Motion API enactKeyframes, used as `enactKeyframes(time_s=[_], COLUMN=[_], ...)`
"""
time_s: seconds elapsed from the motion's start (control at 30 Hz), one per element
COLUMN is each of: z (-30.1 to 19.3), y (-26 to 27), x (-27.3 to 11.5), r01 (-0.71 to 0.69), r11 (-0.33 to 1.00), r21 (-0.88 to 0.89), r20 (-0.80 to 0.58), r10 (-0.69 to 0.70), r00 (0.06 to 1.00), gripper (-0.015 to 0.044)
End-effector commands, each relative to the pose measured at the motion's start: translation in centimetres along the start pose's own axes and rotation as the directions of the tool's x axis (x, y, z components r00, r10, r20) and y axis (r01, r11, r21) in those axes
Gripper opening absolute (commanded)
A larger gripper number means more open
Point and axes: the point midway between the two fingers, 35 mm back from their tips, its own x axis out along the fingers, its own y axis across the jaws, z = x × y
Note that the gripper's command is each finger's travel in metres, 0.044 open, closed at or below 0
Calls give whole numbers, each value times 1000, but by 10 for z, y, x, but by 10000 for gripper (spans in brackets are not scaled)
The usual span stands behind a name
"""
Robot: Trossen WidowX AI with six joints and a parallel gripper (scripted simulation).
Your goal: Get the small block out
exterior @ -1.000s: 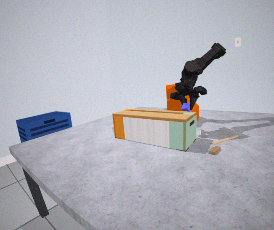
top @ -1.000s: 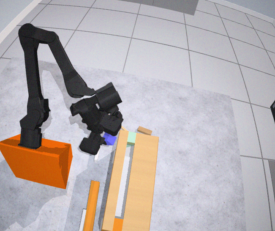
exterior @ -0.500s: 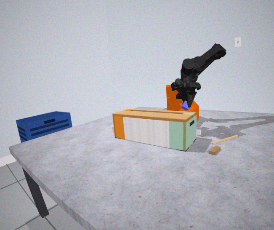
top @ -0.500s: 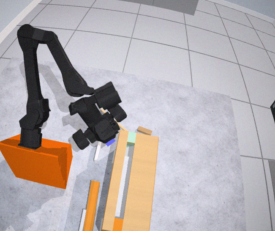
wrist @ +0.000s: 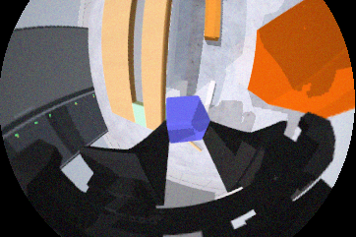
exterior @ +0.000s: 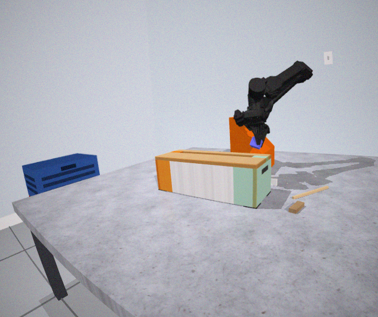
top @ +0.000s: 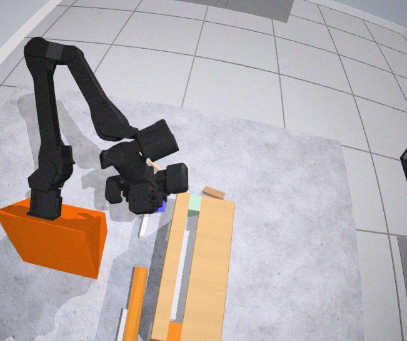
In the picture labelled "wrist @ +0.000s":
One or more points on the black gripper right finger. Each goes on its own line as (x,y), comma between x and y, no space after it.
(233,151)

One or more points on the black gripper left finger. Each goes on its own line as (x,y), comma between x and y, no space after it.
(146,161)

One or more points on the small blue block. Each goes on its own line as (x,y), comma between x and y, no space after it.
(186,118)

